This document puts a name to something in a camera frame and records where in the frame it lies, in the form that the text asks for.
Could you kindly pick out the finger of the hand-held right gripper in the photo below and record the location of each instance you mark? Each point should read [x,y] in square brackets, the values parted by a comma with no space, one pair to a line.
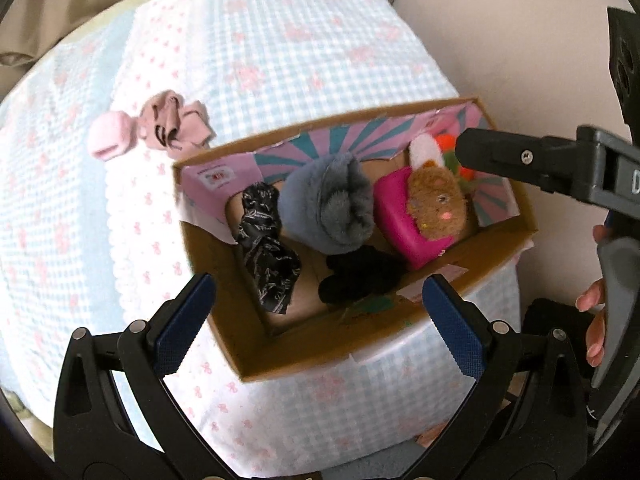
[625,60]
[510,155]

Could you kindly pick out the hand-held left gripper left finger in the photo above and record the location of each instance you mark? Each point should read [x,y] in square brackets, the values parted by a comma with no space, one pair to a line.
[182,325]

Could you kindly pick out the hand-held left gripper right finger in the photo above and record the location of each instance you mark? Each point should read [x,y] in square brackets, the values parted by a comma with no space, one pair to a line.
[455,327]

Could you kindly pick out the brown plush toy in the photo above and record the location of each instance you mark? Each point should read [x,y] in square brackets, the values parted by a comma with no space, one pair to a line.
[437,202]

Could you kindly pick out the black patterned cloth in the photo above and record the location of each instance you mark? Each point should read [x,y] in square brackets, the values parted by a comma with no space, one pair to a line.
[265,255]

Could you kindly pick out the black sock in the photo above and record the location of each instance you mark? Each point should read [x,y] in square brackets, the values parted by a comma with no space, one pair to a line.
[360,272]

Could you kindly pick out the cardboard box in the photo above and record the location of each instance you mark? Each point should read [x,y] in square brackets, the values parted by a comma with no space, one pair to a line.
[310,345]

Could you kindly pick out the grey fuzzy sock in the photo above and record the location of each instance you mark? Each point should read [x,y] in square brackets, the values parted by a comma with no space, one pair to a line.
[327,205]

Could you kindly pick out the person's right hand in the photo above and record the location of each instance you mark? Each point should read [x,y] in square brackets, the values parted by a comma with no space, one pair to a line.
[592,305]

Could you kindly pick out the dark cloth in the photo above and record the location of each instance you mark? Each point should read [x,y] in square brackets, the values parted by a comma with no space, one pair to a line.
[545,317]

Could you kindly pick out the pink patterned cloth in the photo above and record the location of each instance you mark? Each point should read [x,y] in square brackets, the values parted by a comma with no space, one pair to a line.
[172,122]

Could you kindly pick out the light pink rolled sock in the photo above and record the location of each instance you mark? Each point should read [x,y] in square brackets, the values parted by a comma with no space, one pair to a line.
[111,135]

